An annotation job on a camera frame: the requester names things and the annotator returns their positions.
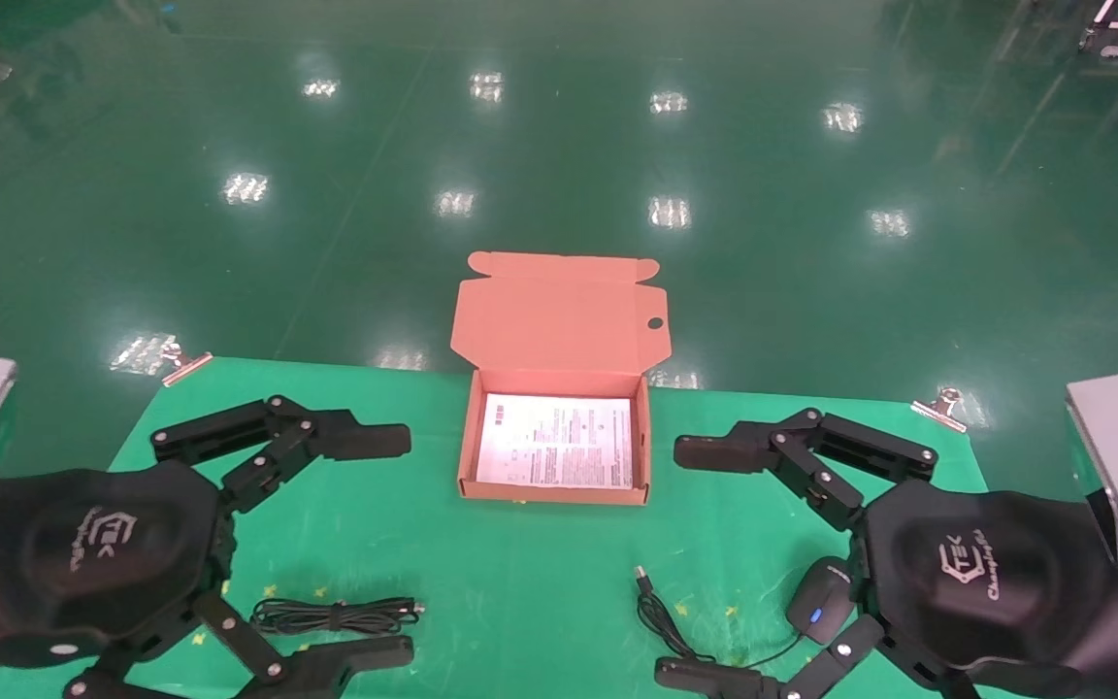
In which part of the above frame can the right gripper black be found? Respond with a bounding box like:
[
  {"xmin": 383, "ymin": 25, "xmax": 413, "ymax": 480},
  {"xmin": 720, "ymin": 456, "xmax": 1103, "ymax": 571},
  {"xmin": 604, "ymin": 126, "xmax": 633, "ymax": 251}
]
[{"xmin": 849, "ymin": 481, "xmax": 1118, "ymax": 699}]

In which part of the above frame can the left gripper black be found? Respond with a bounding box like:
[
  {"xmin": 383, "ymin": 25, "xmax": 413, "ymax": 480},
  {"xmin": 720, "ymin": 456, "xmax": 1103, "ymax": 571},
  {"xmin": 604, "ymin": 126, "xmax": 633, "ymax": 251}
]
[{"xmin": 0, "ymin": 394, "xmax": 416, "ymax": 699}]

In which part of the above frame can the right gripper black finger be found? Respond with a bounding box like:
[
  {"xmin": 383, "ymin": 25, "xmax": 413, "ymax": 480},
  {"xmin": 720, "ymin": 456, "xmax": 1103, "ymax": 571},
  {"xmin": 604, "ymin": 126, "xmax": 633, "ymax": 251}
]
[
  {"xmin": 653, "ymin": 619, "xmax": 970, "ymax": 699},
  {"xmin": 673, "ymin": 407, "xmax": 939, "ymax": 531}
]

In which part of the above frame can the black data cable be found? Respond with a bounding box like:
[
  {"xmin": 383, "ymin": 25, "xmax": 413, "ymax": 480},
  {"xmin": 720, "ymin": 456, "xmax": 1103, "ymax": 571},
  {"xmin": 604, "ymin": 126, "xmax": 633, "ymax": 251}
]
[{"xmin": 250, "ymin": 596, "xmax": 426, "ymax": 638}]

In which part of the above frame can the black wired computer mouse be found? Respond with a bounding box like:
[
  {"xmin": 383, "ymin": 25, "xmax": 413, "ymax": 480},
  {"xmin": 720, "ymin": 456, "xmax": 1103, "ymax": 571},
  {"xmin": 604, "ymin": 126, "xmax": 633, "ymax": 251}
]
[{"xmin": 634, "ymin": 556, "xmax": 857, "ymax": 672}]

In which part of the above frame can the open brown cardboard box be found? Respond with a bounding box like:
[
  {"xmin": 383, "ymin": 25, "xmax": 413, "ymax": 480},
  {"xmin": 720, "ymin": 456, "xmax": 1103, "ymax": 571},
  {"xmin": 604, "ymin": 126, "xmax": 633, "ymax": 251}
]
[{"xmin": 450, "ymin": 250, "xmax": 670, "ymax": 507}]

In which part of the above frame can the white printed instruction sheet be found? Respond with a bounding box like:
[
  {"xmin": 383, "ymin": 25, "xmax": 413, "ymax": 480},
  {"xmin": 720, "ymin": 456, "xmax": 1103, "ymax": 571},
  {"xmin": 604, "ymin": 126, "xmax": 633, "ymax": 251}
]
[{"xmin": 475, "ymin": 392, "xmax": 636, "ymax": 490}]

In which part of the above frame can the copper binder clip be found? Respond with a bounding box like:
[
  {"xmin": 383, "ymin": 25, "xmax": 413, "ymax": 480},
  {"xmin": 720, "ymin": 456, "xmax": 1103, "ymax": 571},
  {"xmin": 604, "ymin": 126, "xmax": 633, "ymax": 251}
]
[
  {"xmin": 910, "ymin": 386, "xmax": 970, "ymax": 433},
  {"xmin": 160, "ymin": 340, "xmax": 214, "ymax": 387}
]

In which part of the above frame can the green table cloth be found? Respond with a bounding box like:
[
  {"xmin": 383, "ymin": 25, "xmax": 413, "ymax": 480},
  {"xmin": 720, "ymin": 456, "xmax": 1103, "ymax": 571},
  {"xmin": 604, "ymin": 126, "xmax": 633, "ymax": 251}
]
[{"xmin": 0, "ymin": 356, "xmax": 1076, "ymax": 699}]

